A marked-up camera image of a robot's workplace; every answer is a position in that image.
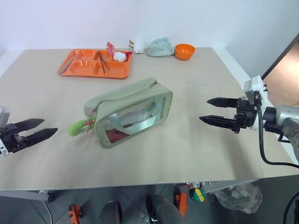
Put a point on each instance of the large dark rounded shape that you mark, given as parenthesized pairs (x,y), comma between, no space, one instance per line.
(163,210)

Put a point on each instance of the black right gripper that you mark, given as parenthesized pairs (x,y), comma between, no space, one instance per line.
(245,114)

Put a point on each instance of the dark chopstick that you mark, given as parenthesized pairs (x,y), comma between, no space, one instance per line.
(105,61)
(102,63)

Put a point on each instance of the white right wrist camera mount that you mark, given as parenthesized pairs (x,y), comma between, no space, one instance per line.
(255,85)

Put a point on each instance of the red card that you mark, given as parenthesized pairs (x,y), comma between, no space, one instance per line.
(110,48)

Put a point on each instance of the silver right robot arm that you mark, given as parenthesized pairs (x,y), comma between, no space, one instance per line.
(286,116)

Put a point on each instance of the brown wooden door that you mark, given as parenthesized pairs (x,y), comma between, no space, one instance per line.
(283,74)

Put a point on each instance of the white plush toy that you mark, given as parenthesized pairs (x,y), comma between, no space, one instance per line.
(139,45)

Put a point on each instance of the grey table frame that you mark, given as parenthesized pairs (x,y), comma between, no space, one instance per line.
(28,195)

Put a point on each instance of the teal cloth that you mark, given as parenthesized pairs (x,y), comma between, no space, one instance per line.
(160,47)

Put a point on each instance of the white plush with red trim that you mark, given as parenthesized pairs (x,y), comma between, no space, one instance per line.
(119,56)

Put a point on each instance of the orange bowl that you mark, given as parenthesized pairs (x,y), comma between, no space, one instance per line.
(185,51)

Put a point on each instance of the orange compartment tray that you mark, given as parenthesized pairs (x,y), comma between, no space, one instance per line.
(81,67)

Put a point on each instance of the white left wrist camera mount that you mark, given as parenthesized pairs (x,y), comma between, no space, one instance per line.
(4,115)

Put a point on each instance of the clear plastic bag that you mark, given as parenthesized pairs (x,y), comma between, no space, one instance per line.
(240,198)

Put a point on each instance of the small dark rounded shape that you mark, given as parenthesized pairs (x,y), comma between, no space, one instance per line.
(111,212)

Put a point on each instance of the green plush zipper charm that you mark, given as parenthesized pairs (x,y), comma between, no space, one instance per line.
(76,128)

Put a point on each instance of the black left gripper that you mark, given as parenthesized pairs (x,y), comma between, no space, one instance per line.
(11,138)

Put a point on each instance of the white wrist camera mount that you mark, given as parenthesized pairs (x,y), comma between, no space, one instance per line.
(255,85)
(4,115)

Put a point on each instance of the green clear-window toiletry bag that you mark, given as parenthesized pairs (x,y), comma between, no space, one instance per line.
(130,98)

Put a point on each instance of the grey chopstick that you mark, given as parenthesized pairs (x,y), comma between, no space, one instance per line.
(66,65)

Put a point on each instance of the orange tool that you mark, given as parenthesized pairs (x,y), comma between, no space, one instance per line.
(74,212)
(182,198)

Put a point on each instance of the green and yellow object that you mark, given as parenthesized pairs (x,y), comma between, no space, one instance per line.
(198,194)

